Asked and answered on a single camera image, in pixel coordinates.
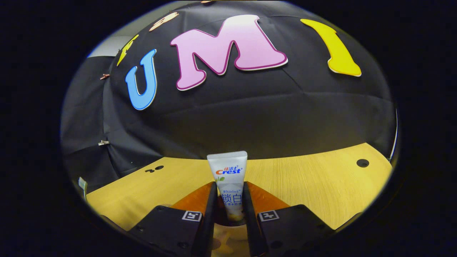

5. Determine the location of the black backdrop cloth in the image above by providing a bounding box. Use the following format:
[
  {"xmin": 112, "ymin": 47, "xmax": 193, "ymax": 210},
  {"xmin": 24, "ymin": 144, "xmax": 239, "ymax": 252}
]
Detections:
[{"xmin": 61, "ymin": 0, "xmax": 397, "ymax": 193}]

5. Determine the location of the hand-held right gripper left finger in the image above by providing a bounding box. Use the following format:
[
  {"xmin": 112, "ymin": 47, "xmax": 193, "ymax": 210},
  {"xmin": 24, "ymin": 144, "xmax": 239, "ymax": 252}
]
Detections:
[{"xmin": 129, "ymin": 181, "xmax": 218, "ymax": 257}]

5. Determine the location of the light wooden desktop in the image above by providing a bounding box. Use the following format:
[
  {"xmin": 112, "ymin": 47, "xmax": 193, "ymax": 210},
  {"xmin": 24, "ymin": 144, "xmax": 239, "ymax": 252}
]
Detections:
[{"xmin": 87, "ymin": 142, "xmax": 393, "ymax": 232}]

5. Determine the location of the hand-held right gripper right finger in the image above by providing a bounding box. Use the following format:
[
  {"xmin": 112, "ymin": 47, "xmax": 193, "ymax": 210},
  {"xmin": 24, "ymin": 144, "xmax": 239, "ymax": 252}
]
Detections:
[{"xmin": 243, "ymin": 181, "xmax": 336, "ymax": 257}]

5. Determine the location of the white toothpaste tube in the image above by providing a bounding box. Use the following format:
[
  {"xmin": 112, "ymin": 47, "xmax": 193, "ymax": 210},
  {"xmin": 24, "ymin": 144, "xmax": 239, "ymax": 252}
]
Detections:
[{"xmin": 207, "ymin": 151, "xmax": 248, "ymax": 223}]

